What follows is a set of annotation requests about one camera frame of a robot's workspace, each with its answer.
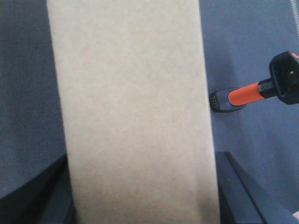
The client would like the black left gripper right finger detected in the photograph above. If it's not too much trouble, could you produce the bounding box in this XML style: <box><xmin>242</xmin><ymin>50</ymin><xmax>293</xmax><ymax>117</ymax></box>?
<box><xmin>215</xmin><ymin>152</ymin><xmax>265</xmax><ymax>224</ymax></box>

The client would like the brown cardboard package box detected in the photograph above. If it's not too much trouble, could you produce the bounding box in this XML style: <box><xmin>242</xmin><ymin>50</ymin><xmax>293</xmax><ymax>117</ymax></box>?
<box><xmin>47</xmin><ymin>0</ymin><xmax>220</xmax><ymax>224</ymax></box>

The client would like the orange black barcode scanner gun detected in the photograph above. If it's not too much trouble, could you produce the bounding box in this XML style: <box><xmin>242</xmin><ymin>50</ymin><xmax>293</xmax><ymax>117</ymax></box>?
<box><xmin>209</xmin><ymin>51</ymin><xmax>299</xmax><ymax>113</ymax></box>

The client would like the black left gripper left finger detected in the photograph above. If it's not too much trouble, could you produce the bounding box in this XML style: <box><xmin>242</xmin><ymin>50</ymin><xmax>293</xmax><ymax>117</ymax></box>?
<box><xmin>0</xmin><ymin>155</ymin><xmax>77</xmax><ymax>224</ymax></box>

